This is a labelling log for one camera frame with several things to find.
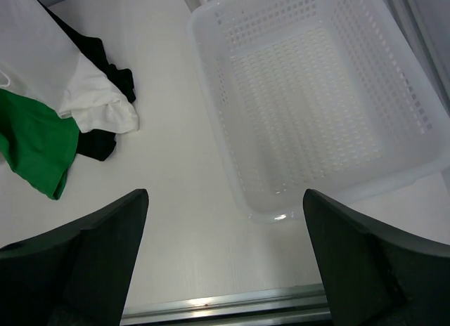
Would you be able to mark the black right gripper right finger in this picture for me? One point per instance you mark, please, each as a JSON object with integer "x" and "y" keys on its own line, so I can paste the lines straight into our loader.
{"x": 374, "y": 273}

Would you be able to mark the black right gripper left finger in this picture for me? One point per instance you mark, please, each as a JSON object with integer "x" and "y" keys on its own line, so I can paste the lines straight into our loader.
{"x": 78, "y": 273}

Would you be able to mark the black tank top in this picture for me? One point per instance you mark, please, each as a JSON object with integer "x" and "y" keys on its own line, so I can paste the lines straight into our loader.
{"x": 100, "y": 96}

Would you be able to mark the white tank top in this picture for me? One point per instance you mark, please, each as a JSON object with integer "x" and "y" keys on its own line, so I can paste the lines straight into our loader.
{"x": 38, "y": 60}

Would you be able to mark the green tank top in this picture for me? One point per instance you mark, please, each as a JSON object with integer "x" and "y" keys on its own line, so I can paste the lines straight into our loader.
{"x": 37, "y": 144}

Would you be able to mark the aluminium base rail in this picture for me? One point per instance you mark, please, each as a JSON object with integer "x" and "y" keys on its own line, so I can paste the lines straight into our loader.
{"x": 305, "y": 304}

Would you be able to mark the right aluminium frame post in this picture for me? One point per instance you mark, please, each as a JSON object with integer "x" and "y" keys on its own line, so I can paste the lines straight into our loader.
{"x": 425, "y": 24}

